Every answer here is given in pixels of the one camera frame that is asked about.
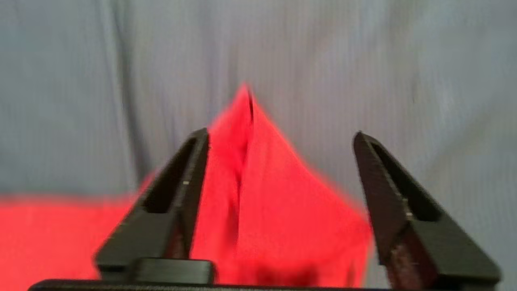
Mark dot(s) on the red printed t-shirt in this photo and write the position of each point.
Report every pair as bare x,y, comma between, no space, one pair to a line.
274,210

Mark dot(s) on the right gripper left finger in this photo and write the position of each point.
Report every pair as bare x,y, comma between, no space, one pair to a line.
161,222

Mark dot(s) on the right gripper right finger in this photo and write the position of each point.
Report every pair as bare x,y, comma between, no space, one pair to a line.
412,226

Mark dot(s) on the bed with blue sheet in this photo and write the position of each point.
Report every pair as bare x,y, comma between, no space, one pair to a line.
363,60

